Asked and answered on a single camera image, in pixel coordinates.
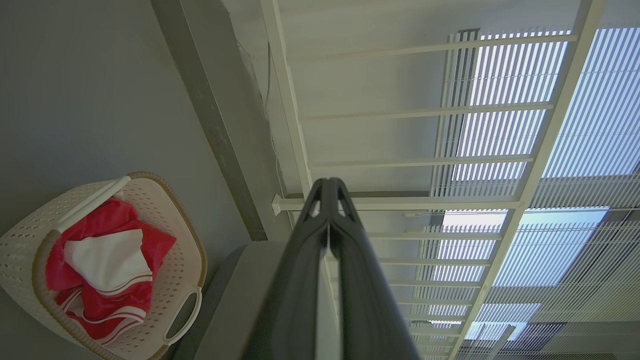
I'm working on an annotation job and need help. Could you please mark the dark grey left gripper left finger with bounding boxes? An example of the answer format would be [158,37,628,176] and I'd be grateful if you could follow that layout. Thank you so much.
[244,177,331,360]

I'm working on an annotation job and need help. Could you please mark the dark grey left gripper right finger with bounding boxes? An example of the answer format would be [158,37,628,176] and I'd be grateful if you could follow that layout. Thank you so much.
[328,177,422,360]

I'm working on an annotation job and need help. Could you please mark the cream perforated plastic laundry basket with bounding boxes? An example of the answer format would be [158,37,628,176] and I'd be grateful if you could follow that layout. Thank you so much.
[0,171,208,360]

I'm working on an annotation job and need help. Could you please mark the raised grey concrete step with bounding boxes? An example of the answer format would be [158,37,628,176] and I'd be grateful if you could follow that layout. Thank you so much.
[150,0,311,242]

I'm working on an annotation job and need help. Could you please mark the white wooden railing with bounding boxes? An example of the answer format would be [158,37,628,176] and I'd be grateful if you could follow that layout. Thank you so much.
[260,0,608,360]

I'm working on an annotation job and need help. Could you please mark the red and white garment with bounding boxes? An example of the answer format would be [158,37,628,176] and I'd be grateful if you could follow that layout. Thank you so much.
[45,196,177,347]

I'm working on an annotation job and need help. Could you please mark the white window blinds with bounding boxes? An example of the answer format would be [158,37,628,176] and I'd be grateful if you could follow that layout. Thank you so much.
[414,27,640,360]

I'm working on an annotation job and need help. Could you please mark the thin white cable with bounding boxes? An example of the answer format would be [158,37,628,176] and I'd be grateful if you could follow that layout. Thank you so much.
[263,42,297,232]

